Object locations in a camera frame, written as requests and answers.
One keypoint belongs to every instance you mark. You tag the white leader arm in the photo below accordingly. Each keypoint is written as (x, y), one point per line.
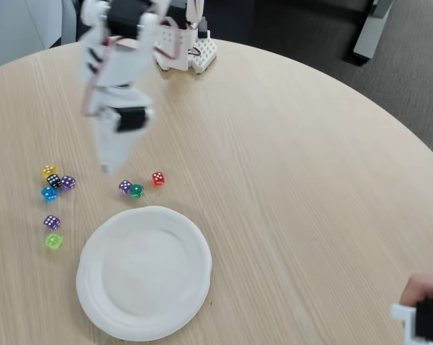
(425, 320)

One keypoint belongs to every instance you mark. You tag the purple translucent die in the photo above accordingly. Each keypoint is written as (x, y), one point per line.
(124, 187)
(68, 182)
(52, 222)

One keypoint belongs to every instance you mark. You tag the yellow translucent die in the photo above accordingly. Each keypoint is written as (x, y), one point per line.
(49, 170)

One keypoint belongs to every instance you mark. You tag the black die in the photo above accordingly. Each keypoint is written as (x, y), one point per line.
(53, 181)

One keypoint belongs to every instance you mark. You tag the blue translucent die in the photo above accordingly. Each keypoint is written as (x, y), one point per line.
(49, 194)

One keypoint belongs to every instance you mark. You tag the white paper plate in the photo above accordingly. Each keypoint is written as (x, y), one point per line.
(144, 273)

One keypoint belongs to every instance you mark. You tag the person's hand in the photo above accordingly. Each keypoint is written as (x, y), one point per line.
(425, 287)

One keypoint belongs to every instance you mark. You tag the dark green translucent die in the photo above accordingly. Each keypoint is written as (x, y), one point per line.
(137, 190)

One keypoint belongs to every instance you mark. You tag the dark grey chair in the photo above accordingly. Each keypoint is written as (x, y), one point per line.
(78, 36)

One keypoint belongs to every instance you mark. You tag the grey desk leg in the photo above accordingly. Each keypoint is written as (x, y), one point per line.
(369, 32)

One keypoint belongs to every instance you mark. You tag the red translucent die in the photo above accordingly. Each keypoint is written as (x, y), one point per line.
(158, 178)

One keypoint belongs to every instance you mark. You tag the lime green translucent die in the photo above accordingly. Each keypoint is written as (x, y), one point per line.
(53, 241)

